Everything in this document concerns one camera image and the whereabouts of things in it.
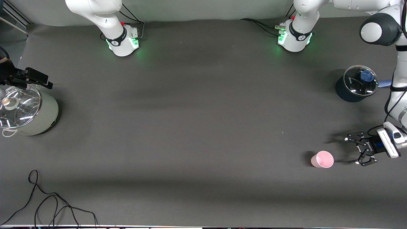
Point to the aluminium frame profile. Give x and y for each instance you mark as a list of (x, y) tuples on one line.
[(12, 16)]

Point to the pink plastic cup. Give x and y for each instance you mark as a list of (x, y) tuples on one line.
[(322, 159)]

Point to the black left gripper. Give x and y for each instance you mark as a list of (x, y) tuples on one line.
[(371, 145)]

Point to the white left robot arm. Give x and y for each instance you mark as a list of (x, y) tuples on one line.
[(378, 28)]

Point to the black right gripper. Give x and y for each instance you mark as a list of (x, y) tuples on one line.
[(19, 78)]

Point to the white cooking pot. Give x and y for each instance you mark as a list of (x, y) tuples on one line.
[(47, 116)]

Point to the dark blue saucepan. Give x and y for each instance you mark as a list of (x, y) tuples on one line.
[(341, 92)]

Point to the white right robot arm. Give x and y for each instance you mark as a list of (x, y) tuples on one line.
[(108, 22)]

